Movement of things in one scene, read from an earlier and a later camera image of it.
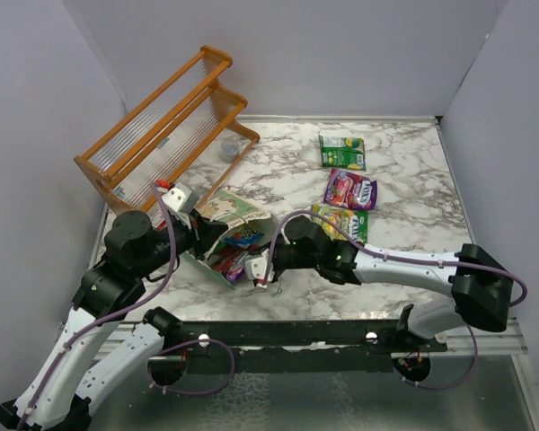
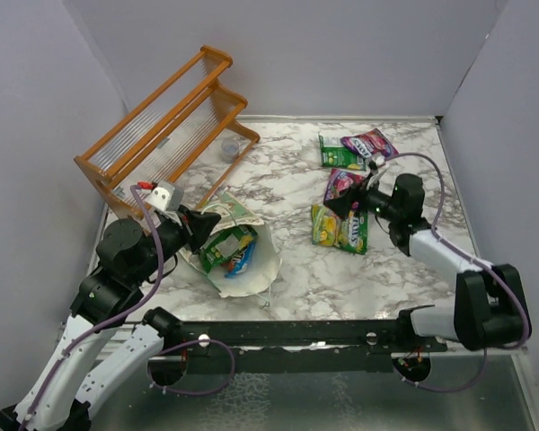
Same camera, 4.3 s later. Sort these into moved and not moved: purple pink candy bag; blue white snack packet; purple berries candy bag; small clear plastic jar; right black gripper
Moved: purple pink candy bag; blue white snack packet; right black gripper
Not moved: purple berries candy bag; small clear plastic jar
